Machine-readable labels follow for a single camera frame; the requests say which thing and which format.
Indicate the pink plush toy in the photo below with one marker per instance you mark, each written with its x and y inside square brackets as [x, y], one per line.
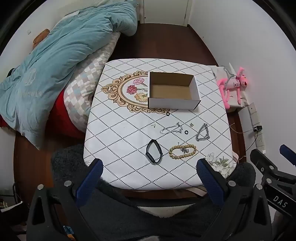
[232, 84]

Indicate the white diamond pattern tablecloth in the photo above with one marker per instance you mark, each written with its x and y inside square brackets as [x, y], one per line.
[129, 129]

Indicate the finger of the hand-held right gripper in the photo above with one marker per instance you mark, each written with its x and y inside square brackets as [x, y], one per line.
[288, 154]
[261, 160]

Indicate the checkered pillow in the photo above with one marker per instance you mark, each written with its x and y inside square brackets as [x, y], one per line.
[87, 76]

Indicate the red blanket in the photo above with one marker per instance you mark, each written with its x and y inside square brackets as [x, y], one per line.
[59, 115]

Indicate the black charger plug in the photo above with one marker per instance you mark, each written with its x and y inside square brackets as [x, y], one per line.
[257, 128]

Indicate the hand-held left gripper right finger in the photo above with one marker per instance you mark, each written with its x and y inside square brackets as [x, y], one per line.
[208, 177]

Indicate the white cardboard box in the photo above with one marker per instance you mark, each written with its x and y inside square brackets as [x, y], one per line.
[171, 104]

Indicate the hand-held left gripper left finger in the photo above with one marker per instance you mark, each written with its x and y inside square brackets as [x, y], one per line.
[90, 177]

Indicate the white power strip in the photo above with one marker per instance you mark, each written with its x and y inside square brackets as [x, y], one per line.
[253, 110]

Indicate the brown teddy bear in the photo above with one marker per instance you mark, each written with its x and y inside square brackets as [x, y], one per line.
[42, 34]

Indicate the silver pendant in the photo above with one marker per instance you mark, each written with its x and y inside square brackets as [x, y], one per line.
[183, 149]

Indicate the white door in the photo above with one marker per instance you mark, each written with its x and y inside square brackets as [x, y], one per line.
[164, 11]

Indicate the teal duvet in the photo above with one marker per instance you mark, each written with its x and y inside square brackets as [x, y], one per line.
[57, 58]

